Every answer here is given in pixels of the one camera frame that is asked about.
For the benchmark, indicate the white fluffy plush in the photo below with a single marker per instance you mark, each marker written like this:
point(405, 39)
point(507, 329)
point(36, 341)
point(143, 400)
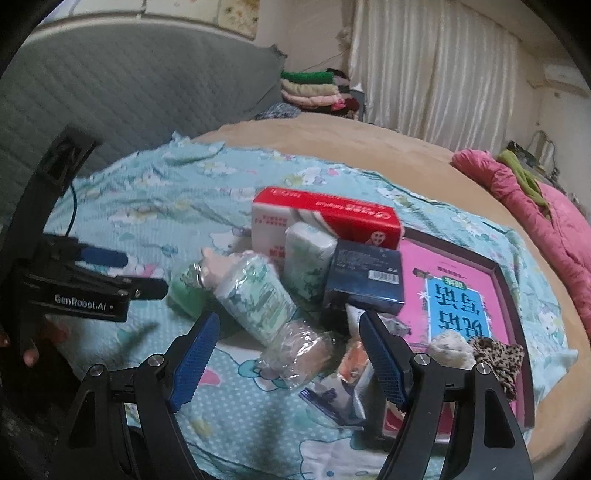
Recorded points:
point(450, 348)

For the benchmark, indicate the white blue snack packet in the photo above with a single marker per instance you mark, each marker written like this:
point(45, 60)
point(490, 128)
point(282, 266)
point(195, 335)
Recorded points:
point(332, 397)

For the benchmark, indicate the white air conditioner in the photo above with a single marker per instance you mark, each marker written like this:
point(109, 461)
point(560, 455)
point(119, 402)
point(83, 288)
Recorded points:
point(561, 74)

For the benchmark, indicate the arched table mirror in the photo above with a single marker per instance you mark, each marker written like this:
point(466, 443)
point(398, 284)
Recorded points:
point(542, 152)

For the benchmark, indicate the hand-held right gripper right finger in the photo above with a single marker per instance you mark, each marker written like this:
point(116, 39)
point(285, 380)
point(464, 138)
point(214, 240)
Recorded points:
point(383, 364)

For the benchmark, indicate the white curtain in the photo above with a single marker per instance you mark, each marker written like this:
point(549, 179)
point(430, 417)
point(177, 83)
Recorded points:
point(438, 69)

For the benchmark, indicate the leopard print scrunchie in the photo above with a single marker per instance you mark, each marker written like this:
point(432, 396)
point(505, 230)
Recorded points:
point(498, 360)

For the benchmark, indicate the tan bed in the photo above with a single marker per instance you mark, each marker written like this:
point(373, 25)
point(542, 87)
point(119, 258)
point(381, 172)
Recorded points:
point(369, 152)

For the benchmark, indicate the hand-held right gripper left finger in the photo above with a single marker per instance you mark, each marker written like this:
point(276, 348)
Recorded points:
point(194, 364)

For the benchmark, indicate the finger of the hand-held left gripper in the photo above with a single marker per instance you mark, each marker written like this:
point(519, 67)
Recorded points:
point(104, 256)
point(138, 287)

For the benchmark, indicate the beige printed wall panel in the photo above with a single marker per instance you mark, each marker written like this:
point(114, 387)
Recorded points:
point(231, 14)

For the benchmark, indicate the dark shallow box tray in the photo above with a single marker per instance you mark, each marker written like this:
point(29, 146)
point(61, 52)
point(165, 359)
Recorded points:
point(505, 314)

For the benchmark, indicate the person's left hand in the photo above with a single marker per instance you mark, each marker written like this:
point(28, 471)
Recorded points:
point(34, 356)

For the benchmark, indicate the dark patterned box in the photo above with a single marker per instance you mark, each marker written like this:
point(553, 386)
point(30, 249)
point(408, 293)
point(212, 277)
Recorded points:
point(519, 152)

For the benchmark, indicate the dark blue box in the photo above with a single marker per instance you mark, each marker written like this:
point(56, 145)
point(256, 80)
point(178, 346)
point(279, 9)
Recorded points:
point(364, 267)

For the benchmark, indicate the dark floral pillow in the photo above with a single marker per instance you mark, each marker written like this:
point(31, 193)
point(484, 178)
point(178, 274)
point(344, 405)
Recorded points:
point(277, 111)

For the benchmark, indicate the pink quilt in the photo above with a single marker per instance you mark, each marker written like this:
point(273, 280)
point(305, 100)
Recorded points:
point(563, 217)

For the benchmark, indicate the light blue printed blanket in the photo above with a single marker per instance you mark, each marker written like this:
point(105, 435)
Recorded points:
point(138, 217)

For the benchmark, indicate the red white tissue box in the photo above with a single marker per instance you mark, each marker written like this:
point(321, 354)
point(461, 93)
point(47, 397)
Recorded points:
point(323, 207)

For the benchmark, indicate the grey quilted headboard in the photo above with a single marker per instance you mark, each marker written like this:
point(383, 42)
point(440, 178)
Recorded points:
point(138, 92)

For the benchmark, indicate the orange white packet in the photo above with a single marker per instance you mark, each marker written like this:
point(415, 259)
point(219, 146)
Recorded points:
point(355, 364)

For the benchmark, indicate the pink book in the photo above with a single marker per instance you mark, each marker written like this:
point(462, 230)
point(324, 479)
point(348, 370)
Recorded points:
point(415, 286)

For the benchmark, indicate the green cloth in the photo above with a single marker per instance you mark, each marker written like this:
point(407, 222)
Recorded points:
point(521, 175)

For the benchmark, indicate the green printed tissue pack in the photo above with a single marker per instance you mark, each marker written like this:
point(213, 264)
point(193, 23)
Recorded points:
point(258, 300)

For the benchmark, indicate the stack of folded clothes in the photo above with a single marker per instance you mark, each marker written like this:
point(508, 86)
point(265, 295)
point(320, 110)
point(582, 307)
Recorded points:
point(309, 90)

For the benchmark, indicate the small mint tissue pack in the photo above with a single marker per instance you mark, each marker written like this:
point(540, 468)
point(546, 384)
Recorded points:
point(307, 263)

